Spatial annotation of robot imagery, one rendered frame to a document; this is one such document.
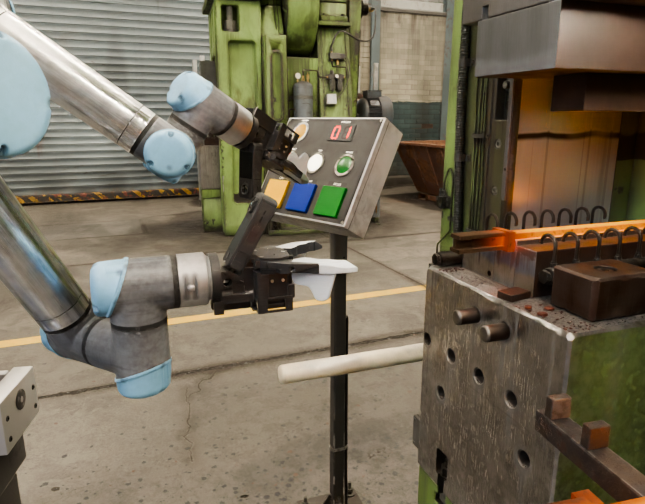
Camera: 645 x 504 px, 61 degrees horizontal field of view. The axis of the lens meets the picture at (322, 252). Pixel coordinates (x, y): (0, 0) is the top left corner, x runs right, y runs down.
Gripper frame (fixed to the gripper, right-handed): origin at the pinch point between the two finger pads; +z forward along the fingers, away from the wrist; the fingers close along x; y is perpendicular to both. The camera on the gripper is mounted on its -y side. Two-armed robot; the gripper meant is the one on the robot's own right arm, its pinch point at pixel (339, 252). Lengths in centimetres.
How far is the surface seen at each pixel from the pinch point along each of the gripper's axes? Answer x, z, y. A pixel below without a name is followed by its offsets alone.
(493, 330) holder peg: 10.0, 21.8, 12.1
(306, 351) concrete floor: -178, 53, 100
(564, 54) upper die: 7.8, 32.2, -29.0
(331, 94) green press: -469, 178, -44
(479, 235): 1.6, 24.2, -1.2
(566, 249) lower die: 7.8, 36.7, 0.8
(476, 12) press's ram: -13, 31, -38
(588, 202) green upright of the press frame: -18, 67, -2
